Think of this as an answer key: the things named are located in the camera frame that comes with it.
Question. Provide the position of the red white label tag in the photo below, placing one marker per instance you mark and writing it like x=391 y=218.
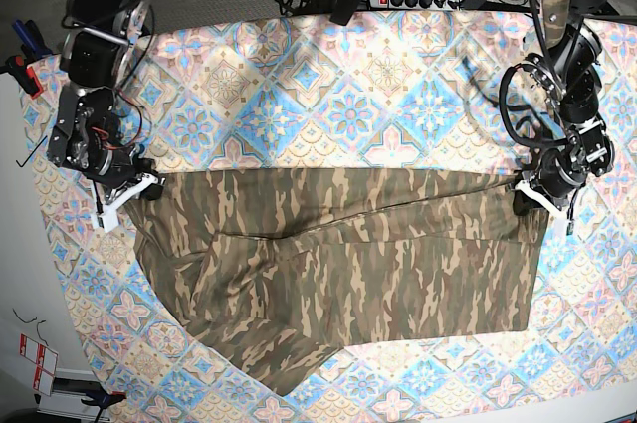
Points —
x=43 y=361

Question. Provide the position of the camouflage T-shirt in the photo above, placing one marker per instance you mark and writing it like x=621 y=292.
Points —
x=278 y=270

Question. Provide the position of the black orange bottom clamp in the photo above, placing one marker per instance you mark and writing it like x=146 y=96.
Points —
x=102 y=400

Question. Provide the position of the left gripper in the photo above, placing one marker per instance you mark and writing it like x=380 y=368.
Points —
x=553 y=186

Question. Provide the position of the blue clamp handle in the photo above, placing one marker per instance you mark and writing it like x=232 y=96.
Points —
x=33 y=44

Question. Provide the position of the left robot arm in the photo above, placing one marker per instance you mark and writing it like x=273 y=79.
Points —
x=564 y=68

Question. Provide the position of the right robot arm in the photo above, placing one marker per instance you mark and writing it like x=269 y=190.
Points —
x=98 y=57

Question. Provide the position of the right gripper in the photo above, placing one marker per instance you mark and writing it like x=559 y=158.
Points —
x=125 y=174

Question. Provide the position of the black hex key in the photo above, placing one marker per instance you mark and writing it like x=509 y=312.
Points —
x=26 y=160

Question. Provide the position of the patterned tile tablecloth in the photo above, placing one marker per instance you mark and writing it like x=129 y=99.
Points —
x=406 y=88

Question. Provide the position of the white power strip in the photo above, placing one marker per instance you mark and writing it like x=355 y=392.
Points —
x=415 y=5

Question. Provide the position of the red black clamp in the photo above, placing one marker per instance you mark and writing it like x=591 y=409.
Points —
x=19 y=69

